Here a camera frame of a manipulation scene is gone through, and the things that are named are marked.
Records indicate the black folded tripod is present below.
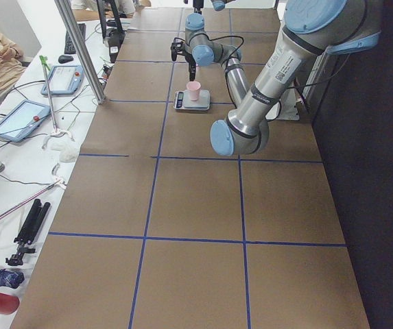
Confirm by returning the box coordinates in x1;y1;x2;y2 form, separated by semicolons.
5;199;51;266

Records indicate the far blue teach pendant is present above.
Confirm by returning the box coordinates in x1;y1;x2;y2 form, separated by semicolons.
46;65;84;96

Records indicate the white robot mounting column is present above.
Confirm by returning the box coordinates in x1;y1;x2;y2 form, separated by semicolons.
276;1;315;121

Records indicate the pink striped reacher pole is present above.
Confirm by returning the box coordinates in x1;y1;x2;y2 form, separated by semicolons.
0;162;67;220

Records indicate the grey digital kitchen scale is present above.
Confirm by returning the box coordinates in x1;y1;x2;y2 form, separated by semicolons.
174;90;210;111

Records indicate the pink plastic cup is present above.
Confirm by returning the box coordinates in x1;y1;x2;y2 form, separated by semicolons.
186;81;201;101

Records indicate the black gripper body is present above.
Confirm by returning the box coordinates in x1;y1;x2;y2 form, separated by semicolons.
184;51;196;69
192;0;204;14

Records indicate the black computer mouse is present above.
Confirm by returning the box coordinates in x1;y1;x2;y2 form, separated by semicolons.
58;54;73;64

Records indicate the near blue teach pendant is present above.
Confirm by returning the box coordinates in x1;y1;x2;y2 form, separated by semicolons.
0;100;50;143

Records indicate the blue teach pendant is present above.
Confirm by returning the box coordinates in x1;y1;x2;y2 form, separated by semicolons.
0;100;50;143
46;65;84;96

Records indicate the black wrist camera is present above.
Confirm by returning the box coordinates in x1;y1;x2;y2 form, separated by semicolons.
170;37;186;62

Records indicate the metal reacher pole green tip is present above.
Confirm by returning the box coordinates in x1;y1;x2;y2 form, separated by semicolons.
39;55;74;149

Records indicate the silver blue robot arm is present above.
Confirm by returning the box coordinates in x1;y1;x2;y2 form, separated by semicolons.
192;0;230;14
183;0;383;156

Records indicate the aluminium frame post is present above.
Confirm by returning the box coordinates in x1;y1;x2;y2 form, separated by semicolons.
54;0;106;104

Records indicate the white crumpled cloth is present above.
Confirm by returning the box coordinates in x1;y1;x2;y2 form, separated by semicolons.
41;137;80;163

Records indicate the black keyboard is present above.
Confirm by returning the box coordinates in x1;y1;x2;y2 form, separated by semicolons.
64;23;86;55

